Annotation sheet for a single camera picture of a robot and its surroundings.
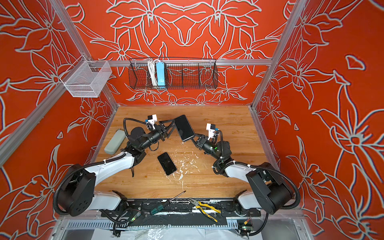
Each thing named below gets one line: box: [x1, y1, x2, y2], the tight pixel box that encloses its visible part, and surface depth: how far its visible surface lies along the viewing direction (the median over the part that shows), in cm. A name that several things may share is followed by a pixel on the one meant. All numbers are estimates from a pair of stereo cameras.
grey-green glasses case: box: [104, 129, 126, 155], surface depth 97 cm
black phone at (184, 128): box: [174, 114, 195, 141], surface depth 76 cm
